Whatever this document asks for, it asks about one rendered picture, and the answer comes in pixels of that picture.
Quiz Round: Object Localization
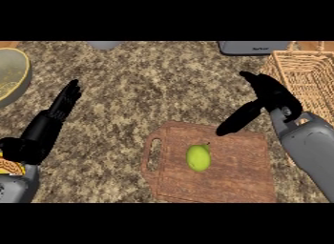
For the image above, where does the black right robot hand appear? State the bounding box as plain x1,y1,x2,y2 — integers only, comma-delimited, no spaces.
214,71,304,137

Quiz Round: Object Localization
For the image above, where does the wicker basket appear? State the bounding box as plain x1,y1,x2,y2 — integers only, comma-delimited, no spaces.
258,41,334,141

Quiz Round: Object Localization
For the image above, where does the small grey appliance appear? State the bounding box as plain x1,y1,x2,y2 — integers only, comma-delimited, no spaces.
84,41,124,51

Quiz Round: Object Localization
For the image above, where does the pale round bowl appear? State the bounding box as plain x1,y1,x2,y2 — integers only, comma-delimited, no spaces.
0,47,33,113

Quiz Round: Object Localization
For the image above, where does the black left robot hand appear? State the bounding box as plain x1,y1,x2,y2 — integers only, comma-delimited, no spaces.
0,78,82,166

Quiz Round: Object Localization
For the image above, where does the yellow patterned plate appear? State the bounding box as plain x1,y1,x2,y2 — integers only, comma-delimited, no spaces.
0,152,28,184

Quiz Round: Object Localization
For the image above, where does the brown wooden cutting board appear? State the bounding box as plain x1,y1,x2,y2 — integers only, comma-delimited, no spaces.
138,120,277,204

